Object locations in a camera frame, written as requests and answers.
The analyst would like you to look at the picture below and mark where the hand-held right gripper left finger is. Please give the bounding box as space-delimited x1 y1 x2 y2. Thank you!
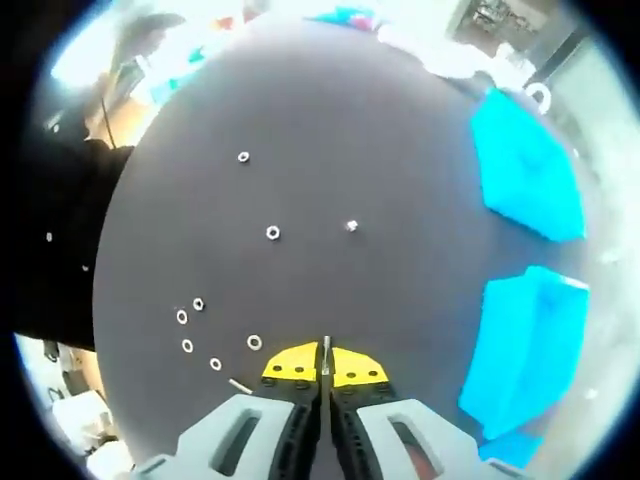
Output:
132 341 322 480

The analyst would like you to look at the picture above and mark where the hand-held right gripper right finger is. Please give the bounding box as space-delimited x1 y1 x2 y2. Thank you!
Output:
327 345 521 480

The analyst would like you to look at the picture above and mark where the blue plastic bin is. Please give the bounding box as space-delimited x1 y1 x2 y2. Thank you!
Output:
476 431 547 472
468 86 588 244
456 264 592 442

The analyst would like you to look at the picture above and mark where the screws nuts washers group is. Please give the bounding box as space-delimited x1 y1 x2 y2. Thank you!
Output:
172 149 362 394

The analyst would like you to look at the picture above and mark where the person's black shirt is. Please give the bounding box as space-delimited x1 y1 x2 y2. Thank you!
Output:
9 138 137 352

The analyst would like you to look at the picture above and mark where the blue tissue pack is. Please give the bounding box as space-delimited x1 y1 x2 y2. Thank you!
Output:
303 4 382 32

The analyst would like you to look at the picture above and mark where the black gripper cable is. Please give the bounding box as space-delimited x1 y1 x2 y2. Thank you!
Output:
99 96 119 149

